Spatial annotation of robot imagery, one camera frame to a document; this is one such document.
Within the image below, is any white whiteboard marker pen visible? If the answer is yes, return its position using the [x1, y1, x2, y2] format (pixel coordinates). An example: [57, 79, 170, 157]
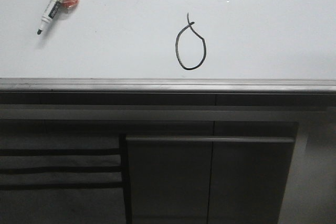
[37, 0, 64, 35]

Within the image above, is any white whiteboard with metal frame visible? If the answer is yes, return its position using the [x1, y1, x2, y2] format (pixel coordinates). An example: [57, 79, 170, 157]
[1, 0, 335, 93]

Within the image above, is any grey cabinet with doors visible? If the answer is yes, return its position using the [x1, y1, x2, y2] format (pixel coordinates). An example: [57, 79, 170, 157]
[122, 121, 298, 223]

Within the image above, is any grey drawer unit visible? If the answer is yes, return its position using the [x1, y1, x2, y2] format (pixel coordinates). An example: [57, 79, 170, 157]
[1, 120, 128, 223]

